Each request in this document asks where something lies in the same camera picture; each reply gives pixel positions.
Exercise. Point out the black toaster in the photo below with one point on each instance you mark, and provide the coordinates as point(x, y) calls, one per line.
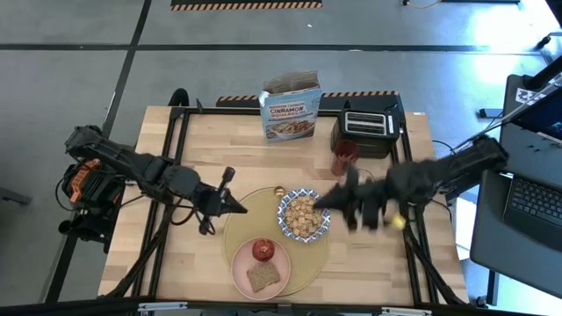
point(369, 131)

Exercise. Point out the red apple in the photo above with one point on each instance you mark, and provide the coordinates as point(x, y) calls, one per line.
point(263, 249)

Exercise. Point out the small yellow tag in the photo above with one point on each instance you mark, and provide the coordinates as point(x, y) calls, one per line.
point(398, 221)

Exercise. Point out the black aluminium table frame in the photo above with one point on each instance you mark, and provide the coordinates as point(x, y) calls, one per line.
point(219, 112)

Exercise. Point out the brown toast slice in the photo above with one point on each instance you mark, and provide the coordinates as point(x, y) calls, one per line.
point(262, 276)

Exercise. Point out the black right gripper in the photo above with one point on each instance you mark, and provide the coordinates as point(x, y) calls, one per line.
point(369, 197)

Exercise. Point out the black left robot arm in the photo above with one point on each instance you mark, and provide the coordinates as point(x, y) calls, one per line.
point(123, 158)

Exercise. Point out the small black floor box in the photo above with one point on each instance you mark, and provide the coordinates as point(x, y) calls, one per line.
point(489, 112)

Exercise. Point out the pink round plate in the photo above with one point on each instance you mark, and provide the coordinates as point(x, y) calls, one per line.
point(239, 272)

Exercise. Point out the blue patterned paper bowl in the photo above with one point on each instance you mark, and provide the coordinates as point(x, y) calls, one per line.
point(282, 217)

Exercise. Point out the silver metal bracket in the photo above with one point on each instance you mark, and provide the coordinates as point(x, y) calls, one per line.
point(406, 311)
point(162, 306)

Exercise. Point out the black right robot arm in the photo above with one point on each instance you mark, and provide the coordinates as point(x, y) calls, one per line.
point(456, 169)

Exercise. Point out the long hazard striped floor strip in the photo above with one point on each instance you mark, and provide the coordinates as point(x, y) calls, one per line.
point(246, 5)

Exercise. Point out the cereal squares heap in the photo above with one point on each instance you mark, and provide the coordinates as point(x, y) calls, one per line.
point(303, 217)

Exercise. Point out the small golden round object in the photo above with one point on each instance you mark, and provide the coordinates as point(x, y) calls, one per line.
point(279, 191)

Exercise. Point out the yellow woven round placemat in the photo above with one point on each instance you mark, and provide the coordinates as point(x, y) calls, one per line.
point(246, 219)

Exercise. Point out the red plastic tumbler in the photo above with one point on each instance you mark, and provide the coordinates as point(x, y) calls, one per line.
point(347, 153)

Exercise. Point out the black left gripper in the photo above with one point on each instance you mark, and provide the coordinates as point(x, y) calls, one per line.
point(211, 199)

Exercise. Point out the grey laptop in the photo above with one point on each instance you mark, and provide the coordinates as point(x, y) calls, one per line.
point(533, 202)

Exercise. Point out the cinnamon squares cereal box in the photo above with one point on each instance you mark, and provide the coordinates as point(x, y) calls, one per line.
point(292, 114)

